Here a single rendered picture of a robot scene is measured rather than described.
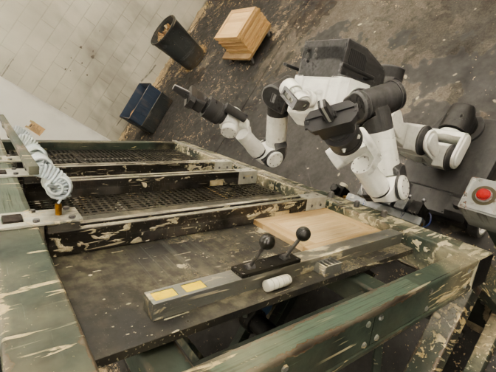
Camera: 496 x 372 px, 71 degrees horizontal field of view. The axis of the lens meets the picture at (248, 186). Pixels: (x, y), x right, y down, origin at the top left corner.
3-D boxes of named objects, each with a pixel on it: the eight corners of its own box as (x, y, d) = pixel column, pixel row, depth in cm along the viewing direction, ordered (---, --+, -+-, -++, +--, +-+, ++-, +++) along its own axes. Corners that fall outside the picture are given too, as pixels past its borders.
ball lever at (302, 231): (291, 264, 95) (316, 233, 87) (281, 267, 93) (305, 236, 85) (284, 253, 97) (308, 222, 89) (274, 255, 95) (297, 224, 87)
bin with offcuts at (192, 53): (212, 45, 520) (179, 12, 478) (194, 74, 516) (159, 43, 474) (195, 46, 559) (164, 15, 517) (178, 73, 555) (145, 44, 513)
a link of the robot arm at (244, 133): (222, 108, 143) (240, 128, 152) (218, 124, 139) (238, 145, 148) (235, 103, 140) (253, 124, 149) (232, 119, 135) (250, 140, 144)
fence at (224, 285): (400, 243, 128) (403, 232, 127) (152, 322, 71) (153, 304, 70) (388, 238, 132) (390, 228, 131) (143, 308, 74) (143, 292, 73)
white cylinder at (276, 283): (269, 294, 85) (291, 286, 90) (270, 283, 84) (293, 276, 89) (260, 288, 87) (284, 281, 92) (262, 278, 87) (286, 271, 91)
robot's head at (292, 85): (303, 82, 124) (286, 75, 118) (319, 98, 118) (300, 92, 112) (293, 97, 127) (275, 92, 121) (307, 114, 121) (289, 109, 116)
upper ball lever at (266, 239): (257, 274, 88) (281, 241, 80) (245, 277, 86) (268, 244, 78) (249, 261, 90) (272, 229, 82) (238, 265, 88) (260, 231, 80)
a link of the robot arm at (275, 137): (277, 150, 167) (280, 106, 154) (290, 164, 157) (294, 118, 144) (255, 155, 163) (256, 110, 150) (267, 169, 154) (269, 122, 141)
